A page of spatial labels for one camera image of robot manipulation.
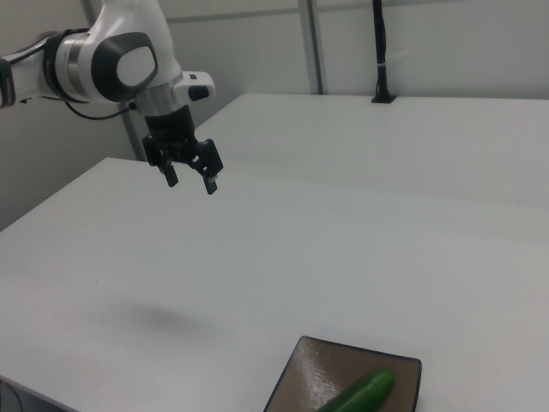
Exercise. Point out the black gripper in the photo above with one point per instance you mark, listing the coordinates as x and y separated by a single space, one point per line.
169 129

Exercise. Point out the green cucumber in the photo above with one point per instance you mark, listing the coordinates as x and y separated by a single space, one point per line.
364 390

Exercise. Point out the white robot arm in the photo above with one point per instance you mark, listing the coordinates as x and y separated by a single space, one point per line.
128 64

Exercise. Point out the brown square ceramic plate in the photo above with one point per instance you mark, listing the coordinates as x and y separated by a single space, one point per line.
309 369

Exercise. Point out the black pole with white band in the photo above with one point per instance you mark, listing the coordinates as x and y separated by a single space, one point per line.
380 43

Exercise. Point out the grey metal partition post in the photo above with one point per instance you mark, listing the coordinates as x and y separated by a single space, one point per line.
311 47
135 137

